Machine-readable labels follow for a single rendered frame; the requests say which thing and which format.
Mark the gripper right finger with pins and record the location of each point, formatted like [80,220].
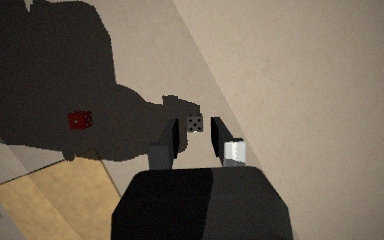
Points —
[231,151]

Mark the tan square mat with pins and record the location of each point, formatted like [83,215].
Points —
[71,200]

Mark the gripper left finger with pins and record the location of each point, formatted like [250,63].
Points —
[162,153]

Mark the red die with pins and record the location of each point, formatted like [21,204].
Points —
[80,119]

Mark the white die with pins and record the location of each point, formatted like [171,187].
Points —
[194,122]

